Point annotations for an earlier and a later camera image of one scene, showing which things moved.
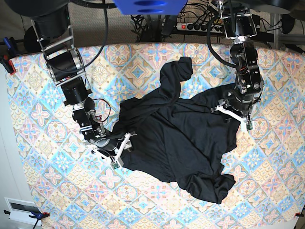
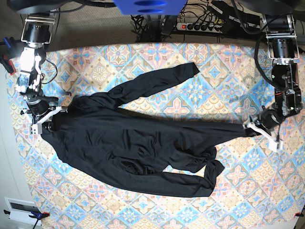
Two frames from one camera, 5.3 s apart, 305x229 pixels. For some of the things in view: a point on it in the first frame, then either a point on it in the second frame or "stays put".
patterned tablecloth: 73,186 stays put
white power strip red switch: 198,27 stays put
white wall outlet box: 20,211 stays put
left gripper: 110,144 → 39,106
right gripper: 242,102 → 269,119
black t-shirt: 180,139 → 140,151
